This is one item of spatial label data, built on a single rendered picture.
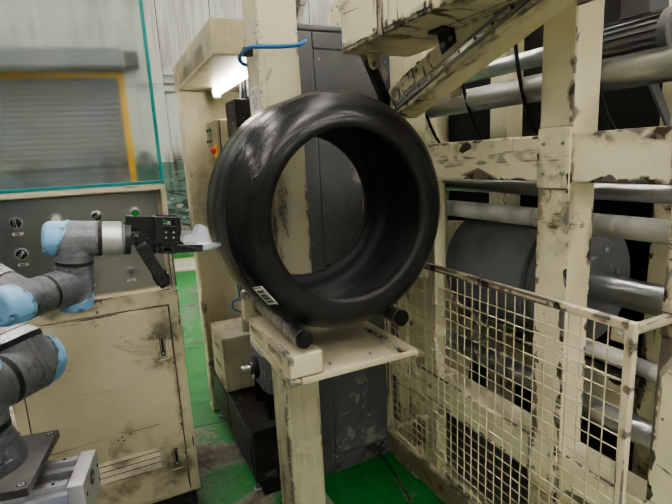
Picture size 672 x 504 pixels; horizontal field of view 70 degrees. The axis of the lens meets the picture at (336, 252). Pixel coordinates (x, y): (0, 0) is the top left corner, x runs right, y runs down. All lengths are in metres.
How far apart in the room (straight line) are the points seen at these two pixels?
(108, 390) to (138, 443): 0.24
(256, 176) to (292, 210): 0.45
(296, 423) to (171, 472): 0.59
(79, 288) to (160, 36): 9.63
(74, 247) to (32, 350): 0.30
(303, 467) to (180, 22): 9.62
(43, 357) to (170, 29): 9.61
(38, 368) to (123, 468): 0.84
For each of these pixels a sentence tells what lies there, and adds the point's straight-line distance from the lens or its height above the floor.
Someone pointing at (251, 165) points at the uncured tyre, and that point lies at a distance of 1.07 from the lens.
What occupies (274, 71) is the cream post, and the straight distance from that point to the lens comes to 1.50.
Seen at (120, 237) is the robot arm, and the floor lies 1.19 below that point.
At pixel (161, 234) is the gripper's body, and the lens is 1.12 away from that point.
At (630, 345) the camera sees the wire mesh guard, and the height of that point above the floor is 0.96.
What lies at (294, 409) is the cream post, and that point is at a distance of 1.68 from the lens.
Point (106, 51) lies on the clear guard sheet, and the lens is 1.81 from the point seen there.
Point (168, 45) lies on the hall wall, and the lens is 10.57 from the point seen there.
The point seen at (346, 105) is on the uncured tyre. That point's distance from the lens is 1.15.
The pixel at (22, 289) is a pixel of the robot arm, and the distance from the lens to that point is 1.05.
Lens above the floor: 1.33
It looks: 11 degrees down
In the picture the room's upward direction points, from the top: 3 degrees counter-clockwise
